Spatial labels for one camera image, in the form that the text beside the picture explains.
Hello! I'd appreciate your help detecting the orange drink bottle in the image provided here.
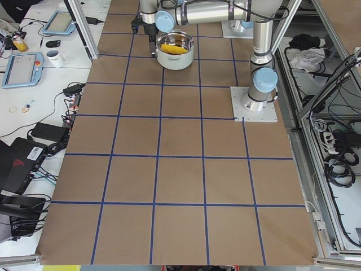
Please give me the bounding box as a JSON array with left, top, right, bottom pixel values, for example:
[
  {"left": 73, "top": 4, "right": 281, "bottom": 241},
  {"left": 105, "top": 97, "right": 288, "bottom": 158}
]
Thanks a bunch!
[{"left": 11, "top": 35, "right": 29, "bottom": 52}]

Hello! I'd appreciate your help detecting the white power strip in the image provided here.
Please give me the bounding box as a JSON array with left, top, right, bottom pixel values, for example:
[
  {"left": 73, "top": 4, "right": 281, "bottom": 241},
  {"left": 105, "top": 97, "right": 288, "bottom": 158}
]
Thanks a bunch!
[{"left": 322, "top": 132, "right": 341, "bottom": 155}]

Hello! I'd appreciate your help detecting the blue teach pendant near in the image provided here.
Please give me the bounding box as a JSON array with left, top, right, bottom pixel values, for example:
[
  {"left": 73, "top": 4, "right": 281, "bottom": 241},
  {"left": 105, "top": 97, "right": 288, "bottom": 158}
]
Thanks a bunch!
[{"left": 2, "top": 52, "right": 44, "bottom": 89}]

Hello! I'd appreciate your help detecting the pale green cooking pot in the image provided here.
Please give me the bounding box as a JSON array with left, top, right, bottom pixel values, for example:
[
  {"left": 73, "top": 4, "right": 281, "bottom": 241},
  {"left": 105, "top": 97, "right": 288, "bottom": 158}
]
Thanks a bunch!
[{"left": 156, "top": 29, "right": 194, "bottom": 71}]

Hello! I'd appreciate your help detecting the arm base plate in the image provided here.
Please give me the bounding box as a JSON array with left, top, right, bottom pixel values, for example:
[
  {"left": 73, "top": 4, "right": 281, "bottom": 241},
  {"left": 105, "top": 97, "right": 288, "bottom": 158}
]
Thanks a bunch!
[
  {"left": 221, "top": 20, "right": 254, "bottom": 39},
  {"left": 230, "top": 86, "right": 278, "bottom": 123}
]

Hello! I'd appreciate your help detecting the black docking device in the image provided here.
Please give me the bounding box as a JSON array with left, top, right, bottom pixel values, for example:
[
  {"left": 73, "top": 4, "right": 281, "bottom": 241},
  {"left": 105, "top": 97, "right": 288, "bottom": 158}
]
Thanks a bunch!
[{"left": 1, "top": 195, "right": 51, "bottom": 242}]

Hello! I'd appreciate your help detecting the black coiled cable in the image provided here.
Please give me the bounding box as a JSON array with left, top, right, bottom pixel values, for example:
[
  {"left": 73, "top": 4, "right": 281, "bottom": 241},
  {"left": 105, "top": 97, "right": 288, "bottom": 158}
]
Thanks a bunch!
[{"left": 324, "top": 152, "right": 358, "bottom": 189}]

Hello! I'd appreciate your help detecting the white mug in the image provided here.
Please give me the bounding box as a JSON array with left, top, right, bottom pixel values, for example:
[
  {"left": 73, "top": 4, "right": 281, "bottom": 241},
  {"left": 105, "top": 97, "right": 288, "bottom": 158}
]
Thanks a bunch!
[{"left": 46, "top": 49, "right": 68, "bottom": 68}]

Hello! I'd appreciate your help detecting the black computer mouse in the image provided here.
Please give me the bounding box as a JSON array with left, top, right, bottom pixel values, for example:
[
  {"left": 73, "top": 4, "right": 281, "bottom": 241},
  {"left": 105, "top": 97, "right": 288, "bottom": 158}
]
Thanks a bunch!
[{"left": 45, "top": 40, "right": 61, "bottom": 48}]

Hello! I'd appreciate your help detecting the aluminium frame post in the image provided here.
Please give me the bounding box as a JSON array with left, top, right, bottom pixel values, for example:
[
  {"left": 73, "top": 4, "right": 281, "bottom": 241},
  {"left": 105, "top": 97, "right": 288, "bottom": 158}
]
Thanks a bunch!
[{"left": 64, "top": 0, "right": 99, "bottom": 62}]

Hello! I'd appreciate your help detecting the blue teach pendant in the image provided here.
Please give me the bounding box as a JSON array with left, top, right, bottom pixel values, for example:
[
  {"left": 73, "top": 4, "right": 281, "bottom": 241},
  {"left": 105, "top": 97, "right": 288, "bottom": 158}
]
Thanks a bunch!
[
  {"left": 42, "top": 10, "right": 76, "bottom": 36},
  {"left": 2, "top": 52, "right": 44, "bottom": 89}
]

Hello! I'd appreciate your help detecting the black cloth bundle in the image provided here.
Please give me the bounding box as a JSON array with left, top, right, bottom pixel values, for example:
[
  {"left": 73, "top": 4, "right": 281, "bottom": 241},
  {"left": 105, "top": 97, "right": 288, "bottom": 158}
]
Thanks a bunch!
[{"left": 289, "top": 33, "right": 320, "bottom": 50}]

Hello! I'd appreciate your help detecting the black power brick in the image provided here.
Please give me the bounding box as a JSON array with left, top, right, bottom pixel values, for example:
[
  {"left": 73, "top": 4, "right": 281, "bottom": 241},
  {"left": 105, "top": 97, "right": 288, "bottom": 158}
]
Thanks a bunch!
[{"left": 30, "top": 123, "right": 69, "bottom": 142}]

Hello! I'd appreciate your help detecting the blue teach pendant far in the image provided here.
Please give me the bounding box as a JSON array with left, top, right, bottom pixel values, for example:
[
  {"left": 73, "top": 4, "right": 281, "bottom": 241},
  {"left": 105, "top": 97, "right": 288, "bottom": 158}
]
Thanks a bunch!
[{"left": 42, "top": 10, "right": 76, "bottom": 36}]

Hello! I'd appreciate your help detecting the black power adapter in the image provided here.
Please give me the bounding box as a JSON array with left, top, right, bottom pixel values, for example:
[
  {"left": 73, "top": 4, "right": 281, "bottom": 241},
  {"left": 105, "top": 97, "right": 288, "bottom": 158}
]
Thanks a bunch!
[{"left": 63, "top": 84, "right": 85, "bottom": 97}]

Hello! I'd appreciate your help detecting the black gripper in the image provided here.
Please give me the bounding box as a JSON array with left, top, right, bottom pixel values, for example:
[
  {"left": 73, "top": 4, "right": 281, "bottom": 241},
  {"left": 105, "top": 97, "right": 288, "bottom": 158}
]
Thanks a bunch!
[{"left": 144, "top": 23, "right": 157, "bottom": 58}]

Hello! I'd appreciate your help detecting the yellow corn cob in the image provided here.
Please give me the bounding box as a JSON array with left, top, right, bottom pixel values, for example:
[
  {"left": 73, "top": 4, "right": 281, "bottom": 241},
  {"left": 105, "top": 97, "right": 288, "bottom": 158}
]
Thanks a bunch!
[{"left": 161, "top": 44, "right": 188, "bottom": 55}]

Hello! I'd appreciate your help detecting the white crumpled cloth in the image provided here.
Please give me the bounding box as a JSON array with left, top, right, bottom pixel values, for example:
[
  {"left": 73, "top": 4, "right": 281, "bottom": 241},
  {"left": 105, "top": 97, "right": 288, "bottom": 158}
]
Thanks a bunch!
[{"left": 290, "top": 49, "right": 325, "bottom": 73}]

